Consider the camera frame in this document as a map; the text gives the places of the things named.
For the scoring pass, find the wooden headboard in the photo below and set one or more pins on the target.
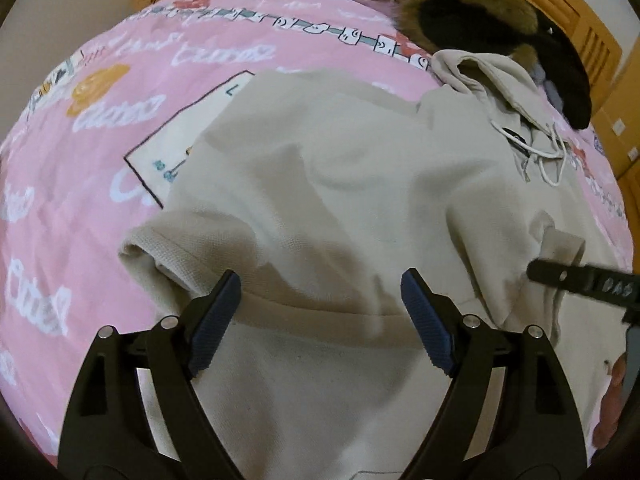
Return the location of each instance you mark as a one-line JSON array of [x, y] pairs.
[[595, 45]]

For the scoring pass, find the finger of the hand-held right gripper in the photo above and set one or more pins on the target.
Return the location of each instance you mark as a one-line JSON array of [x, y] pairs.
[[575, 275]]

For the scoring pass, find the black coat with fur hood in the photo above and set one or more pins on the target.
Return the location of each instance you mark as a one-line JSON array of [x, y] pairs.
[[465, 20]]

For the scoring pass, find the pink printed bedsheet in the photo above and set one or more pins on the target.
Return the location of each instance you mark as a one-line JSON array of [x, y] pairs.
[[100, 170]]

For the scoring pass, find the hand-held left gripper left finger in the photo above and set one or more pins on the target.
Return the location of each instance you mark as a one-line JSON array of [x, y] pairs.
[[216, 325]]

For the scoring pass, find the wooden cabinet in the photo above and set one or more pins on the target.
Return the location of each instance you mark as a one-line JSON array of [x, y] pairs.
[[631, 180]]

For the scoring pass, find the white wall socket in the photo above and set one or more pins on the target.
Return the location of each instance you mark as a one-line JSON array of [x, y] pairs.
[[633, 153], [620, 126]]

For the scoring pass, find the grey clothing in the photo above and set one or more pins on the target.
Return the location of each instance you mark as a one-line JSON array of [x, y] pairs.
[[545, 77]]

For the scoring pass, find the beige hoodie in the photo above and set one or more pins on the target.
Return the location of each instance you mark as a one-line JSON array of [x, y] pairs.
[[340, 175]]

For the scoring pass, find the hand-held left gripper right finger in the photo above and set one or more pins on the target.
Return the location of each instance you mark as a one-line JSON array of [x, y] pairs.
[[429, 325]]

